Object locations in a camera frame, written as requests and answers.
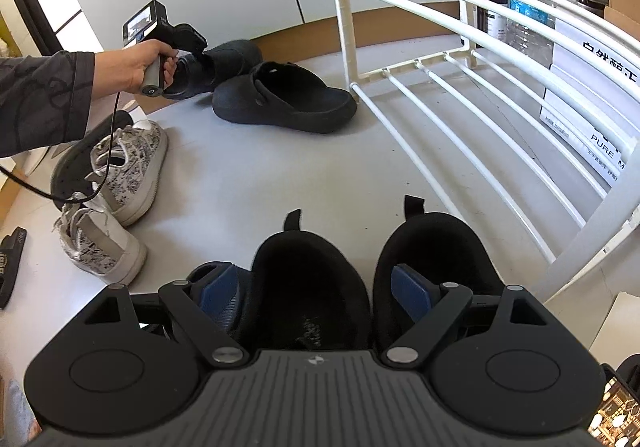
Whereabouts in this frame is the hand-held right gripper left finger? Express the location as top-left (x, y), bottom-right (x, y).
top-left (85, 263), bottom-right (250, 369)

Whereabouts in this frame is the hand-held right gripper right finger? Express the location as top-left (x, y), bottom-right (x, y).
top-left (381, 263), bottom-right (548, 369)

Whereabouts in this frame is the black mesh sneaker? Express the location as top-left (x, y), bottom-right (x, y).
top-left (372, 195), bottom-right (506, 350)
top-left (186, 209), bottom-right (373, 353)

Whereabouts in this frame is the black chunky platform clog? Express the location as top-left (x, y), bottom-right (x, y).
top-left (162, 39), bottom-right (263, 101)

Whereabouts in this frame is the white printed sneaker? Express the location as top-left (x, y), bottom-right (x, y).
top-left (52, 199), bottom-right (148, 286)
top-left (85, 119), bottom-right (168, 228)

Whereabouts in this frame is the black strap clog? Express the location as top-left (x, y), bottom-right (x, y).
top-left (50, 110), bottom-right (136, 212)
top-left (212, 61), bottom-right (358, 134)

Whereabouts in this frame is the white metal shoe rack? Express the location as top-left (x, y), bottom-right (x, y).
top-left (322, 0), bottom-right (640, 303)

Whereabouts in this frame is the person's left hand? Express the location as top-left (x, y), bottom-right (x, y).
top-left (92, 39), bottom-right (179, 100)

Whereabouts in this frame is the black slide sandal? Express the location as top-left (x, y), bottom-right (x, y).
top-left (0, 226), bottom-right (28, 310)

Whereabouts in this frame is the smartphone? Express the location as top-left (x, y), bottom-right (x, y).
top-left (587, 362), bottom-right (640, 447)

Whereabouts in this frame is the white printed carton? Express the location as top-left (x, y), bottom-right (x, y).
top-left (539, 9), bottom-right (640, 188)

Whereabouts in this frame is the dark bottle white label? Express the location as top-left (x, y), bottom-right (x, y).
top-left (472, 0), bottom-right (512, 48)

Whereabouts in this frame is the brown cardboard box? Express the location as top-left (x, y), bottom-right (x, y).
top-left (602, 4), bottom-right (640, 35)

